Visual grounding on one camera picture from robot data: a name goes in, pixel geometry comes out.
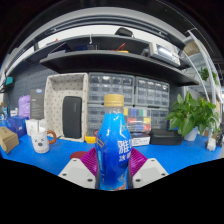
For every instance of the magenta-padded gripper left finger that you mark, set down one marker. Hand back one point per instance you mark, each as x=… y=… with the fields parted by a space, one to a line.
x=77 y=171

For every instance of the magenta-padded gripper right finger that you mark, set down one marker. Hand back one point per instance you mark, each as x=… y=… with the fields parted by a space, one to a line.
x=150 y=170

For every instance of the blue drink bottle gold cap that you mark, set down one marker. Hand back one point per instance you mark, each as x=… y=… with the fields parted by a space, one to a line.
x=112 y=146

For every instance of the black box with white label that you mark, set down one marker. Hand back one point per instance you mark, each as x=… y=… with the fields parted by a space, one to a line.
x=140 y=139

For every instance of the yellow multimeter with leads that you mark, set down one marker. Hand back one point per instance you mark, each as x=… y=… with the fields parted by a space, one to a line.
x=90 y=139

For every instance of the flat black box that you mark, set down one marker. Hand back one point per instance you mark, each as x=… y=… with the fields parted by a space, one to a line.
x=165 y=137

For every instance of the white mug with face print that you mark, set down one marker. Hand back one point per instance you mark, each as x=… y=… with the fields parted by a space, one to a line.
x=40 y=141

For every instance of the drawer cabinet with coloured parts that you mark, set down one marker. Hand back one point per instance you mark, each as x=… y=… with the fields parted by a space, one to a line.
x=143 y=120

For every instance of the small grey drawer cabinet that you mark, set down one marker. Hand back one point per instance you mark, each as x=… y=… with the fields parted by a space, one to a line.
x=95 y=118

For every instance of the metal spoon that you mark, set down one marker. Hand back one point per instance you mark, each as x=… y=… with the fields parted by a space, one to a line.
x=38 y=126

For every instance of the white dotted storage box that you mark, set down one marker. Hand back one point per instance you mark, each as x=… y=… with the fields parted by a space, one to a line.
x=55 y=110

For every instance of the white power adapter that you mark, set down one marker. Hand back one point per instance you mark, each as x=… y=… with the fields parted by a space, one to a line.
x=211 y=144

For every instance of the green potted plant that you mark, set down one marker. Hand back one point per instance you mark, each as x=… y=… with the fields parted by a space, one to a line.
x=188 y=115

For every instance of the brown cardboard box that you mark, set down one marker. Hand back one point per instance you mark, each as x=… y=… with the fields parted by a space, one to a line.
x=8 y=140

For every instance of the blue tissue box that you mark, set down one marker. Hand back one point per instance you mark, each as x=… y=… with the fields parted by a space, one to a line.
x=16 y=126

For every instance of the dark grey product box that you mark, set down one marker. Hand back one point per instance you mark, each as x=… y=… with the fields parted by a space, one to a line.
x=37 y=104

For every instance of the purple bag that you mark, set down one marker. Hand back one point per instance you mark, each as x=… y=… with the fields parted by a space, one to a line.
x=24 y=106

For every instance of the wide grey drawer cabinet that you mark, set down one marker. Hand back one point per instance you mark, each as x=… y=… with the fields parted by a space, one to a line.
x=111 y=85

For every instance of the teal tool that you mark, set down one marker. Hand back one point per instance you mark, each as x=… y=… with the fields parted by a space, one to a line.
x=8 y=81

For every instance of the white shelf rack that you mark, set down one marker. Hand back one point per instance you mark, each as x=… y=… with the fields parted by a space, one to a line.
x=208 y=63

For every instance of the black wall shelf unit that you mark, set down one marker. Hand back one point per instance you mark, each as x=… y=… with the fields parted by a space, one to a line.
x=113 y=61

